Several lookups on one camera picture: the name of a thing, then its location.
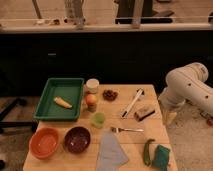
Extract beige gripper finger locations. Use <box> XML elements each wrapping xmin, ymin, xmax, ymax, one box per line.
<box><xmin>165</xmin><ymin>109</ymin><xmax>177</xmax><ymax>125</ymax></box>

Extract teal sponge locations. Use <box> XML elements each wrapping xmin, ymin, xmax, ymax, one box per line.
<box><xmin>152</xmin><ymin>145</ymin><xmax>170</xmax><ymax>171</ymax></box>

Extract white paper cup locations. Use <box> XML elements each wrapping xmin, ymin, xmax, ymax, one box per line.
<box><xmin>86</xmin><ymin>78</ymin><xmax>99</xmax><ymax>94</ymax></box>

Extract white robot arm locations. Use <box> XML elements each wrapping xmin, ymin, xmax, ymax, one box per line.
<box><xmin>158</xmin><ymin>62</ymin><xmax>213</xmax><ymax>125</ymax></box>

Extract brown board eraser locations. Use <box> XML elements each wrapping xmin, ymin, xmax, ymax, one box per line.
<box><xmin>134</xmin><ymin>106</ymin><xmax>155</xmax><ymax>122</ymax></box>

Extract grey blue cloth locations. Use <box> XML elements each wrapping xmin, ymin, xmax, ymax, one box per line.
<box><xmin>96</xmin><ymin>132</ymin><xmax>129</xmax><ymax>171</ymax></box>

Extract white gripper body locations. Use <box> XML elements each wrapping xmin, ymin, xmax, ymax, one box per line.
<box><xmin>158</xmin><ymin>89</ymin><xmax>185</xmax><ymax>110</ymax></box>

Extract light green cup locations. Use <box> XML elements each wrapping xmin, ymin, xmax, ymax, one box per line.
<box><xmin>91</xmin><ymin>113</ymin><xmax>105</xmax><ymax>129</ymax></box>

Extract small brown cup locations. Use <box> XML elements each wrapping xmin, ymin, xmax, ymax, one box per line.
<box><xmin>87</xmin><ymin>104</ymin><xmax>97</xmax><ymax>112</ymax></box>

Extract red yellow apple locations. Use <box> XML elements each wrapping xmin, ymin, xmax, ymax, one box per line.
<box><xmin>85</xmin><ymin>94</ymin><xmax>97</xmax><ymax>105</ymax></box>

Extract green plastic tray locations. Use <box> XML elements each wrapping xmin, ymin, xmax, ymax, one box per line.
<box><xmin>34</xmin><ymin>78</ymin><xmax>84</xmax><ymax>121</ymax></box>

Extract dark purple bowl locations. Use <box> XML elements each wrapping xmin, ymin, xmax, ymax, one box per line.
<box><xmin>63</xmin><ymin>126</ymin><xmax>91</xmax><ymax>154</ymax></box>

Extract orange bowl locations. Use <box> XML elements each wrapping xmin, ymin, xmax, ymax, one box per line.
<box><xmin>29</xmin><ymin>127</ymin><xmax>59</xmax><ymax>160</ymax></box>

